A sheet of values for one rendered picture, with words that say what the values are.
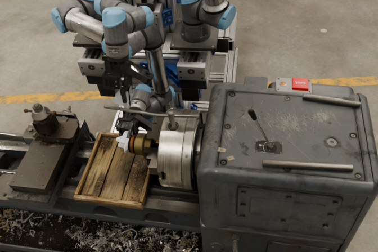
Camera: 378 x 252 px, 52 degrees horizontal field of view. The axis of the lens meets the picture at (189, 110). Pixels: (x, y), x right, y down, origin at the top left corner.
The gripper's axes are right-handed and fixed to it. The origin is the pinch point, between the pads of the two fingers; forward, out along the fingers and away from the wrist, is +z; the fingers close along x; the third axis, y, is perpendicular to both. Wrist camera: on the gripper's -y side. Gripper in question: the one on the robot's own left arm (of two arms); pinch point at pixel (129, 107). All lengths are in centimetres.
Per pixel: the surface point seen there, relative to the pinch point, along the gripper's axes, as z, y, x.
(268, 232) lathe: 49, -54, 3
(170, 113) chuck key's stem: 0.2, -15.6, 1.3
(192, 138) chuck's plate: 10.1, -23.1, 0.9
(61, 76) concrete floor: 77, 130, -182
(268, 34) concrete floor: 52, -53, -254
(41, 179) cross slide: 37, 41, 1
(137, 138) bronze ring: 18.2, 0.7, -8.1
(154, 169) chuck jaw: 23.0, -9.5, 4.3
